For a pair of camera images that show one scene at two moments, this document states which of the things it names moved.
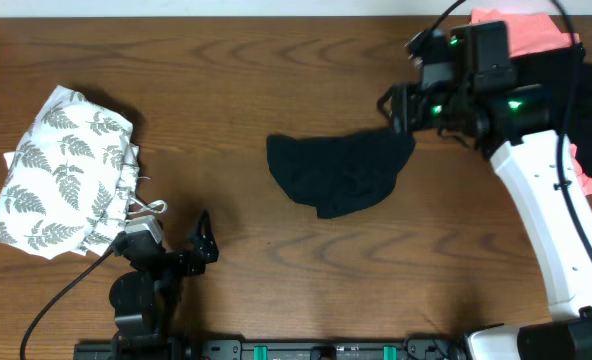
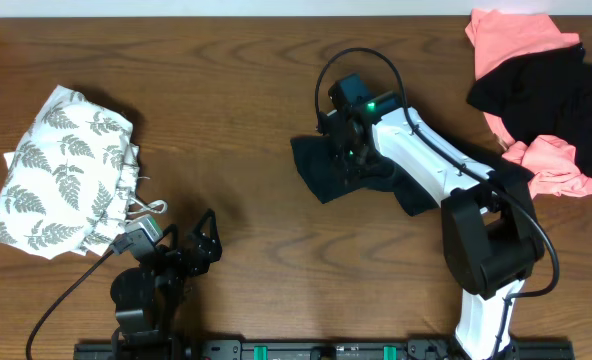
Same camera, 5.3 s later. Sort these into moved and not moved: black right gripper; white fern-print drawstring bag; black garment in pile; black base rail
Moved: black right gripper
Not moved: white fern-print drawstring bag; black base rail; black garment in pile
